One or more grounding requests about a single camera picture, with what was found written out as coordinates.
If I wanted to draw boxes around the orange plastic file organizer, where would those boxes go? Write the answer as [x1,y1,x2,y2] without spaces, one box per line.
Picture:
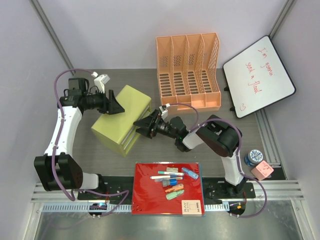
[156,32,222,114]

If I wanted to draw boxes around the purple cable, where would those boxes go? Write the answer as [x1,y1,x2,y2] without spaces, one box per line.
[166,102,269,218]
[51,68,130,218]

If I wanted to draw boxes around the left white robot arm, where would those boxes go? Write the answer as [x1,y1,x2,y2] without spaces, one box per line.
[34,74,125,200]

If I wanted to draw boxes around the small whiteboard with writing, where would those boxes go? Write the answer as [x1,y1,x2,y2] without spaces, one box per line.
[222,35,297,119]

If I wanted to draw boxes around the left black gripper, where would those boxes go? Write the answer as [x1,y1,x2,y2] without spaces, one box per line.
[83,88,125,115]

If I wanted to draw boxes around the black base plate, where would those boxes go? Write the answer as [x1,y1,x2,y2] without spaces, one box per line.
[46,174,256,201]

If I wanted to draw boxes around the blue tipped white pen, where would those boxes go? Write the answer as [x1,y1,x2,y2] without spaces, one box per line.
[169,176,184,180]

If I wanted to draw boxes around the small white eraser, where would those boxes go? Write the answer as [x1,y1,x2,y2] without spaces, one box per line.
[166,167,179,172]

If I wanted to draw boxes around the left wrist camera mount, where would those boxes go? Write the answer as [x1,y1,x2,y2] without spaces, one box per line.
[91,71,111,93]

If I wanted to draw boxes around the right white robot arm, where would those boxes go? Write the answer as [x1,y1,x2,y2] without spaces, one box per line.
[133,110,246,198]

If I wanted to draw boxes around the blue and grey marker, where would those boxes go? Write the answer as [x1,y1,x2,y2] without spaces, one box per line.
[162,178,178,187]

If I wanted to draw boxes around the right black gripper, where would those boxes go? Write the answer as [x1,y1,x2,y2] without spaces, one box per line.
[133,109,179,140]

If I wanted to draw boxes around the blue patterned tape roll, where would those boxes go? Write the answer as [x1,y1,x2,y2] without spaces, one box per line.
[244,149,264,167]

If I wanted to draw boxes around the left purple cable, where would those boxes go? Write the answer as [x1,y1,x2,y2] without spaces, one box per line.
[51,68,130,218]

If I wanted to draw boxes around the green metal drawer cabinet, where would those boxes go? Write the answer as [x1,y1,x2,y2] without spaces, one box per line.
[91,85,152,157]

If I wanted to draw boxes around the pink cube block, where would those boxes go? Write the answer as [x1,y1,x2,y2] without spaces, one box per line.
[251,160,274,181]

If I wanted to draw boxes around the red A4 folder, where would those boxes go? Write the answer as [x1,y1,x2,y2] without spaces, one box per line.
[131,162,205,217]

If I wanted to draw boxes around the white marker pen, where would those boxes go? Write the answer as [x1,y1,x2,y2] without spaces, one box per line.
[150,175,171,180]

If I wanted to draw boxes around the orange highlighter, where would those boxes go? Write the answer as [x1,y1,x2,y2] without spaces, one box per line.
[165,183,184,193]

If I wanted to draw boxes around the teal capped white pen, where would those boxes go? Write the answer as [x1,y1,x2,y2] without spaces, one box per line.
[157,171,185,176]

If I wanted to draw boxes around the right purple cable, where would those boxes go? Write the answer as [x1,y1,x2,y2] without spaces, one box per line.
[166,102,269,218]

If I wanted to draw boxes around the green highlighter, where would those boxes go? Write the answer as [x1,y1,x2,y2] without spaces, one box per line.
[165,189,185,200]

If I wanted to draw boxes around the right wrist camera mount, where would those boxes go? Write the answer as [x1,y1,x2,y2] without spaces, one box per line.
[158,103,170,120]

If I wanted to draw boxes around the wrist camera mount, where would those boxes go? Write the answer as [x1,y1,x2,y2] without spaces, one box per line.
[158,103,170,120]
[91,71,111,93]

